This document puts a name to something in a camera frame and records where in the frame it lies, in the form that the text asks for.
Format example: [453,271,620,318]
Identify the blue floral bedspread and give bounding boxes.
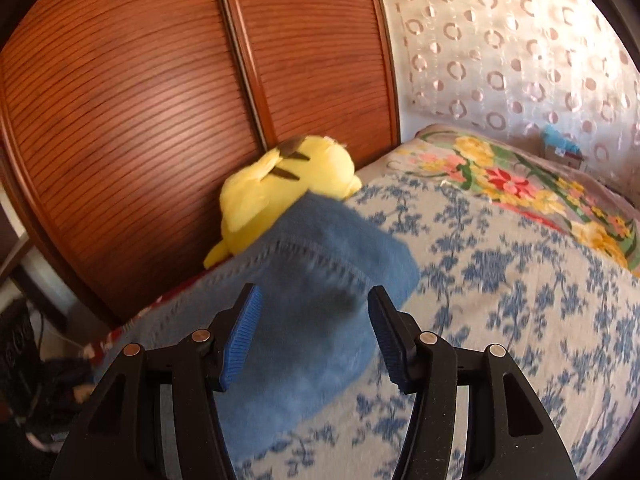
[235,162,640,480]

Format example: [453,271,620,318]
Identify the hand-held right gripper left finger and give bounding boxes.
[50,282,265,480]

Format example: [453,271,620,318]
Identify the wooden headboard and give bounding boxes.
[0,0,401,331]

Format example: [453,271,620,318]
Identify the dark clutter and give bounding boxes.
[0,297,98,456]

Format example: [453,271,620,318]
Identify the blue denim pants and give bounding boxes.
[95,192,421,461]

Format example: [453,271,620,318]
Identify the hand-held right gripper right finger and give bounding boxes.
[367,285,578,480]

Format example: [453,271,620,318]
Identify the colourful floral blanket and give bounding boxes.
[385,124,640,278]

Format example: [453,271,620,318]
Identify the circle-patterned sheer curtain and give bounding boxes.
[372,0,640,196]

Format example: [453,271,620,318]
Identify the cardboard box with blue bag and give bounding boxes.
[540,124,588,171]

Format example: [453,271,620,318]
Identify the yellow plush toy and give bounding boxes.
[202,134,362,270]

